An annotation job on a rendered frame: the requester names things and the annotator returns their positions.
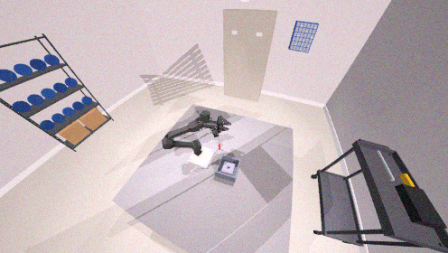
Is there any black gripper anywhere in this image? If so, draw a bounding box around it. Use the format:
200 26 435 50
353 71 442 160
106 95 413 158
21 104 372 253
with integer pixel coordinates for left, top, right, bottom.
209 116 231 134

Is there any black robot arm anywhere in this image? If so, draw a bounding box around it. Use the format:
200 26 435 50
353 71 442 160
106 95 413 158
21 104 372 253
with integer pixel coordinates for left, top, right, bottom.
162 110 219 156

